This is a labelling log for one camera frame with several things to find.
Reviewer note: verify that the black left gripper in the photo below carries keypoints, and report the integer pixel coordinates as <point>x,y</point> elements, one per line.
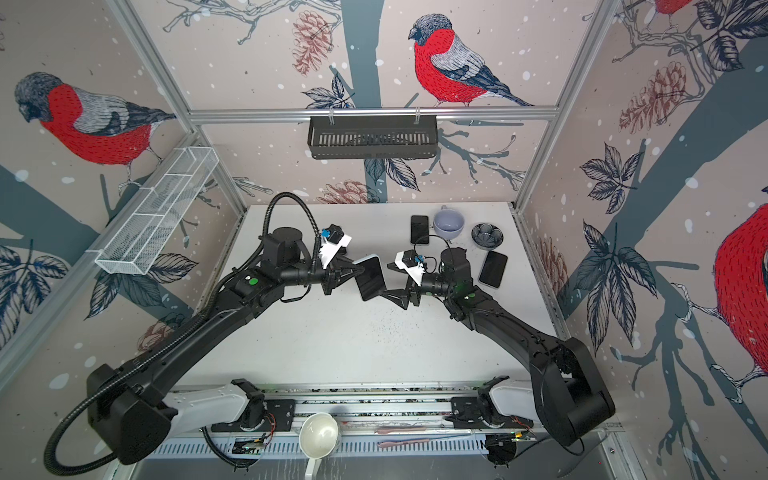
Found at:
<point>333,273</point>

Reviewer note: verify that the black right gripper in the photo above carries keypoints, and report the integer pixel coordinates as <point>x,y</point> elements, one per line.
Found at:
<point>406,295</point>

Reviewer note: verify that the black phone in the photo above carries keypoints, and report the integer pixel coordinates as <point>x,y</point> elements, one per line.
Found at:
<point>419,229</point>
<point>493,269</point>
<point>371,283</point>

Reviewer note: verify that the light blue phone case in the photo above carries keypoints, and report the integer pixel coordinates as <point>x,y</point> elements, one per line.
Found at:
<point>369,261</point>

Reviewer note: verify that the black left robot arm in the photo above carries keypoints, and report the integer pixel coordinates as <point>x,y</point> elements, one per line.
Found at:
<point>128,407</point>

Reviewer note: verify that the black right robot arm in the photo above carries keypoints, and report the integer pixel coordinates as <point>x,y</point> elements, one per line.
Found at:
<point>570,396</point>

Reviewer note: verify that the lavender cup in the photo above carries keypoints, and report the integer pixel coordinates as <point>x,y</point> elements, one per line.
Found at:
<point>448,223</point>

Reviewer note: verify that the dark grey small bowl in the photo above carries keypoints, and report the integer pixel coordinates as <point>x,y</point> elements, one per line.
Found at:
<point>487,236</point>

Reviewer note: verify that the white ladle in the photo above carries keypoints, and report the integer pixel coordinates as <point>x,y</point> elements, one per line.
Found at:
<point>318,438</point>

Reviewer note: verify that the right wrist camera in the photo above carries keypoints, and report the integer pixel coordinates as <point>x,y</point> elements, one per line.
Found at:
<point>412,264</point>

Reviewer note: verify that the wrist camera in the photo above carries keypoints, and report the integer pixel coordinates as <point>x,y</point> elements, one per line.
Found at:
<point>333,239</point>
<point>412,264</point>

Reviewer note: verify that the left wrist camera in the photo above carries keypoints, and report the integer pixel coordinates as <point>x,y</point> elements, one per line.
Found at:
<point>333,239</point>

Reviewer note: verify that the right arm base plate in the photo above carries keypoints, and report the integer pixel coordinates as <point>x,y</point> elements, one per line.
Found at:
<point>471,413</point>

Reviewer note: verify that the black hanging wire basket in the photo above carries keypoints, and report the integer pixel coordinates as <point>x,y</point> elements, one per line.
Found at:
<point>373,137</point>

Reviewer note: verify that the red pen on rail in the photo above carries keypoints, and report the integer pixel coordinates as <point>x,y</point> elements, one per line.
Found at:
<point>392,444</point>

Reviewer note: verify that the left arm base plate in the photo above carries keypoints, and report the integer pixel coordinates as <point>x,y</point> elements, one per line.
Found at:
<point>270,416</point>

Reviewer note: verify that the white mesh wall shelf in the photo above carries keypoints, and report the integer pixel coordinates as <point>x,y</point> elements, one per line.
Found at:
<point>140,239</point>

